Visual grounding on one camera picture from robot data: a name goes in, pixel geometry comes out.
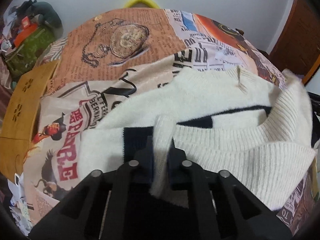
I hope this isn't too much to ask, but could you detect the white and navy knit sweater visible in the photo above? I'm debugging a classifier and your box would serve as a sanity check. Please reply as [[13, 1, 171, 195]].
[[78, 67, 316, 210]]

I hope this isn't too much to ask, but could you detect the newspaper print bed sheet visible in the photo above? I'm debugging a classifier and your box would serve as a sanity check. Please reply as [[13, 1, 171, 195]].
[[23, 8, 318, 233]]

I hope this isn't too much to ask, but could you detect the yellow wooden board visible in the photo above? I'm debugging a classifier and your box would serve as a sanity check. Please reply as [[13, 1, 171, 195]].
[[1, 60, 60, 182]]

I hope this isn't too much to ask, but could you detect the clutter pile beside bed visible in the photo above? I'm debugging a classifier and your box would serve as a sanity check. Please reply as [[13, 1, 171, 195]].
[[1, 174, 33, 237]]

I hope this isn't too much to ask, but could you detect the yellow curved headboard bar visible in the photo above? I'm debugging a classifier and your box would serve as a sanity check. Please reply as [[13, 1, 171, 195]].
[[123, 0, 160, 9]]

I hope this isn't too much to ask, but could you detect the green patterned storage bag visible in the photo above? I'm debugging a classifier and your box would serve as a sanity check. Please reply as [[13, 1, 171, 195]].
[[4, 27, 56, 80]]

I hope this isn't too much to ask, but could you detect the brown wooden door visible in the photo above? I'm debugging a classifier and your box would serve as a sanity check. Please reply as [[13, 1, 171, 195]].
[[270, 0, 319, 85]]

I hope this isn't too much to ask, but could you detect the grey plush toy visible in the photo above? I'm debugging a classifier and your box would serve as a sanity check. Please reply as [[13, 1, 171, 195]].
[[25, 2, 63, 37]]

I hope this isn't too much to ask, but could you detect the orange box on bag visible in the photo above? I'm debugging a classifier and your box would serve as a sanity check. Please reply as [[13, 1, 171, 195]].
[[14, 16, 38, 47]]

